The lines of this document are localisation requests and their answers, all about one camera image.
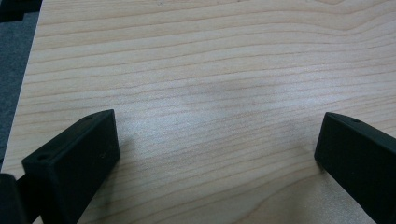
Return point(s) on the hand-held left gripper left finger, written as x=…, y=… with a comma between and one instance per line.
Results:
x=73, y=161

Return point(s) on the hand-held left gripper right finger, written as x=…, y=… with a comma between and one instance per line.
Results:
x=358, y=158

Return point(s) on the dark object beside table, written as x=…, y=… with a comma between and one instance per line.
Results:
x=14, y=7

